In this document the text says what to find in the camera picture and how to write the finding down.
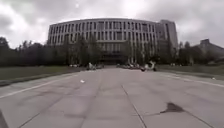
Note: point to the large grey curved building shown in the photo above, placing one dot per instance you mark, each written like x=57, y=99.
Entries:
x=110, y=35

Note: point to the white litter scrap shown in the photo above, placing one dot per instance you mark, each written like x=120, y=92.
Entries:
x=82, y=81

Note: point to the grey paved plaza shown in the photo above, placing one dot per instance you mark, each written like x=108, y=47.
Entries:
x=110, y=100

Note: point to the row of dark trees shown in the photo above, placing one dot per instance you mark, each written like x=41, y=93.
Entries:
x=36, y=53

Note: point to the grass lawn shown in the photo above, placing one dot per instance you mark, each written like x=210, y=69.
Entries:
x=30, y=71
x=196, y=69

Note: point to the dark kerb strip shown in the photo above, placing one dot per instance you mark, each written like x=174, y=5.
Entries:
x=30, y=79

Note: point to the low grey building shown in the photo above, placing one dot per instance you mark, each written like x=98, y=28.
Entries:
x=210, y=48

